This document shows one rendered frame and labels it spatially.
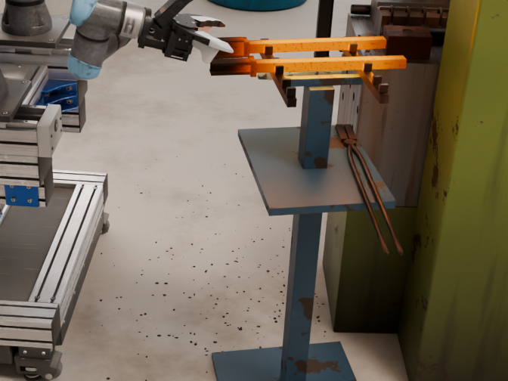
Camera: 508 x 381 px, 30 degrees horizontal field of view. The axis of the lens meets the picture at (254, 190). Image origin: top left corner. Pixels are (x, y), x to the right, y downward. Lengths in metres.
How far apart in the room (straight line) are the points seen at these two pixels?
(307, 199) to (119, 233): 1.37
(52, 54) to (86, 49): 0.83
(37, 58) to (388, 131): 1.08
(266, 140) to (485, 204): 0.59
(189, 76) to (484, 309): 2.41
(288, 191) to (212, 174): 1.63
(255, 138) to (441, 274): 0.62
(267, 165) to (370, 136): 0.44
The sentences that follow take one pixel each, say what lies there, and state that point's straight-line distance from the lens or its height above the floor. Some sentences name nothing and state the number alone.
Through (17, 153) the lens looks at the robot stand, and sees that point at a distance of 2.53.
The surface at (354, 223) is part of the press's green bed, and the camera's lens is 2.79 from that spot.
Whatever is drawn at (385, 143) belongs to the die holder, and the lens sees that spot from 2.67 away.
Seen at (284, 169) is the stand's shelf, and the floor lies 0.76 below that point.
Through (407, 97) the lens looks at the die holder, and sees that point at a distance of 2.62.
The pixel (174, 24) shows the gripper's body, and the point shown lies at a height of 1.14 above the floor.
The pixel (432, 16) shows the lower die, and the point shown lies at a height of 0.99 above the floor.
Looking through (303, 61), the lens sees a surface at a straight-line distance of 2.20.
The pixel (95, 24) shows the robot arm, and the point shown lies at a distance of 2.09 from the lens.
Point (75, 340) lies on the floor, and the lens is 2.97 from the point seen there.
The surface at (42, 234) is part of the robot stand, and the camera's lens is 3.07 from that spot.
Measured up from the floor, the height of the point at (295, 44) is 1.03.
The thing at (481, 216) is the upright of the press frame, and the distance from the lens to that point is 2.53.
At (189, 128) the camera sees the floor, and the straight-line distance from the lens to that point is 4.18.
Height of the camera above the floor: 1.87
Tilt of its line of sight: 30 degrees down
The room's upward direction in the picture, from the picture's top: 3 degrees clockwise
